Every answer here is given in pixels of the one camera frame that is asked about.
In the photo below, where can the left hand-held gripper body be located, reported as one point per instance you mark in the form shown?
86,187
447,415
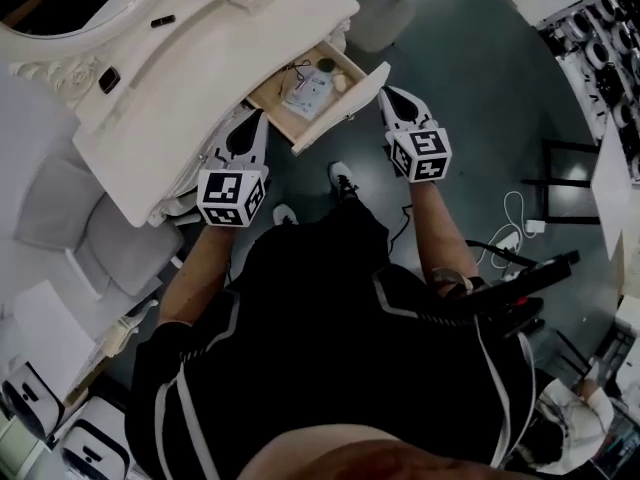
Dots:
225,193

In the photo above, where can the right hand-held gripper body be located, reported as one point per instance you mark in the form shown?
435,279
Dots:
425,155

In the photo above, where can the wooden drawer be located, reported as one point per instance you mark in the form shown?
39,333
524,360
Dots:
350,103

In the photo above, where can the person's right forearm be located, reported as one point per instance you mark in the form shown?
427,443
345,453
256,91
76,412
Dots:
440,228

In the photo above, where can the person's left forearm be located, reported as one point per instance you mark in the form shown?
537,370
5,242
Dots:
200,268

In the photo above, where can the white ornate dressing table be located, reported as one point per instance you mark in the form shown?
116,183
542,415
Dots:
200,93

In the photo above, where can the small beige item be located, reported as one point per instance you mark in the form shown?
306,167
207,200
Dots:
340,81

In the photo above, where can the person's left white shoe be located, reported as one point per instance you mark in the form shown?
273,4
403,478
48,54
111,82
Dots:
285,214

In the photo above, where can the person's white shoe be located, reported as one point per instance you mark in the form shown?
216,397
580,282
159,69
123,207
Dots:
285,214
342,180

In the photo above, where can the small black round item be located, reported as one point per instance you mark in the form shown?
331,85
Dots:
326,64

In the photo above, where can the grey stool with black legs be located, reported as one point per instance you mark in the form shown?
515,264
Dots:
380,13

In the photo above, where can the person's right white shoe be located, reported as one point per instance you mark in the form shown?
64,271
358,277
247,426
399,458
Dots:
342,180

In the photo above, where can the white power strip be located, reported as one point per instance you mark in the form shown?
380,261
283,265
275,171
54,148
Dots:
505,240

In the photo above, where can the grey upholstered armchair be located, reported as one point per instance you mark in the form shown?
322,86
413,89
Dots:
115,238

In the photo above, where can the white charger adapter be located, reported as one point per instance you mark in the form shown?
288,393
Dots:
535,226

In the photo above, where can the black stick-shaped item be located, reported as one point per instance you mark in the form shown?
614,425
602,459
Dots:
162,20

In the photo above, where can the black rectangular gadget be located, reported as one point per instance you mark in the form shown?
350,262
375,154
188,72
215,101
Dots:
108,80

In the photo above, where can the black device pack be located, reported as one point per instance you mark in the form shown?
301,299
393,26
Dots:
540,270

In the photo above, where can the person's black shirt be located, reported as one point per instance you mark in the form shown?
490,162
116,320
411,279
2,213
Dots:
325,343

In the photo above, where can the white board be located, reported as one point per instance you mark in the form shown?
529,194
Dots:
612,193

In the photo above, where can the shelf of white-rimmed reels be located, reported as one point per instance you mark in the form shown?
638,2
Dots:
595,50

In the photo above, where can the white carved side table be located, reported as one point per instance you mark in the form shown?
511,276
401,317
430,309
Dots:
45,328

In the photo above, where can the person's chin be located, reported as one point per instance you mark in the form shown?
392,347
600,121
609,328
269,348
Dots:
375,458

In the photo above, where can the black metal frame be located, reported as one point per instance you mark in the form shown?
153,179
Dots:
560,183

